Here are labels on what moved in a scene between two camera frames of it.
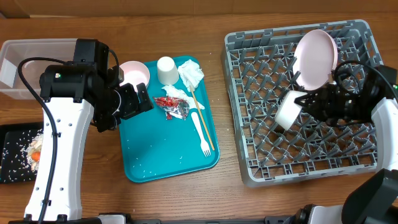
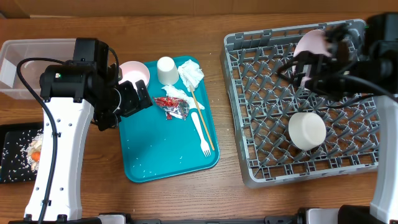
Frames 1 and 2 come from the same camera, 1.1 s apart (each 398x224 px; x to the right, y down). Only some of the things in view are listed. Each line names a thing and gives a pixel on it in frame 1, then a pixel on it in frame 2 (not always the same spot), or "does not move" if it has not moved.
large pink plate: (315, 56) does not move
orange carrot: (35, 155) does not move
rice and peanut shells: (18, 163) does not move
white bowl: (288, 109) -> (306, 130)
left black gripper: (132, 107) does not move
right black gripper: (320, 108) -> (318, 83)
